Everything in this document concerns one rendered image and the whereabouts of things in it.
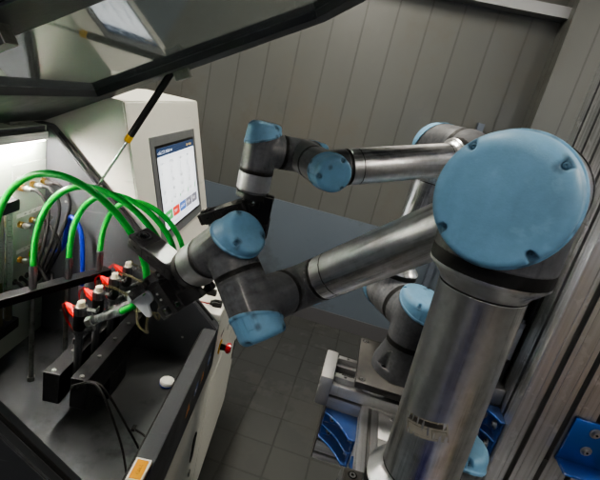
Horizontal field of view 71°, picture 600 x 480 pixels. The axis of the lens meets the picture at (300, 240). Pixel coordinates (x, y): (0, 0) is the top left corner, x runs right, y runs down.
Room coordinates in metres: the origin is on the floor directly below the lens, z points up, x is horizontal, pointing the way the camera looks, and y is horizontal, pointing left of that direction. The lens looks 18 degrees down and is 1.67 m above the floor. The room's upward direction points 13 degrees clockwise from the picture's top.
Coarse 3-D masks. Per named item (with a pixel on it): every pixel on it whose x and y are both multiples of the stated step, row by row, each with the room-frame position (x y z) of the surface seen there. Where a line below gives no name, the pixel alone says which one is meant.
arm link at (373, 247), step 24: (408, 216) 0.57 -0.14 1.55; (432, 216) 0.54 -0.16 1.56; (360, 240) 0.60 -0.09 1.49; (384, 240) 0.57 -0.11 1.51; (408, 240) 0.55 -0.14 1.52; (432, 240) 0.53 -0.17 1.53; (312, 264) 0.64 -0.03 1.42; (336, 264) 0.60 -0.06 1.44; (360, 264) 0.58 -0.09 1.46; (384, 264) 0.57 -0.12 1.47; (408, 264) 0.56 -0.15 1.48; (312, 288) 0.62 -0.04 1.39; (336, 288) 0.61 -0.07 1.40
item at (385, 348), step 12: (384, 348) 0.99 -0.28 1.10; (396, 348) 0.96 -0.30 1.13; (372, 360) 1.00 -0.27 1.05; (384, 360) 0.97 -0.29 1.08; (396, 360) 0.95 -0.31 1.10; (408, 360) 0.94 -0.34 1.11; (384, 372) 0.95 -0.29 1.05; (396, 372) 0.94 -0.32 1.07; (408, 372) 0.93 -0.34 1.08; (396, 384) 0.93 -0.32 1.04
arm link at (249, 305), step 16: (240, 272) 0.56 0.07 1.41; (256, 272) 0.57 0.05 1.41; (272, 272) 0.63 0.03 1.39; (224, 288) 0.55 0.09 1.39; (240, 288) 0.55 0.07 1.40; (256, 288) 0.55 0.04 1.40; (272, 288) 0.58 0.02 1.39; (288, 288) 0.60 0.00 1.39; (224, 304) 0.55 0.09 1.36; (240, 304) 0.54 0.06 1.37; (256, 304) 0.54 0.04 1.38; (272, 304) 0.56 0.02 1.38; (288, 304) 0.59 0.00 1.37; (240, 320) 0.53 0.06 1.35; (256, 320) 0.53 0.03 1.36; (272, 320) 0.54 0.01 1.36; (240, 336) 0.53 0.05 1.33; (256, 336) 0.52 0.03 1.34; (272, 336) 0.53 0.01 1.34
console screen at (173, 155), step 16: (160, 144) 1.38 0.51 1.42; (176, 144) 1.53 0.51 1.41; (192, 144) 1.72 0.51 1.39; (160, 160) 1.36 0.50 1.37; (176, 160) 1.51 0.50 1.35; (192, 160) 1.70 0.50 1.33; (160, 176) 1.34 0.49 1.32; (176, 176) 1.49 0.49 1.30; (192, 176) 1.68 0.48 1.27; (160, 192) 1.32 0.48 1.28; (176, 192) 1.47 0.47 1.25; (192, 192) 1.66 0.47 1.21; (160, 208) 1.31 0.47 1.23; (176, 208) 1.45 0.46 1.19; (192, 208) 1.64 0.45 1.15; (176, 224) 1.44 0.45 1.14
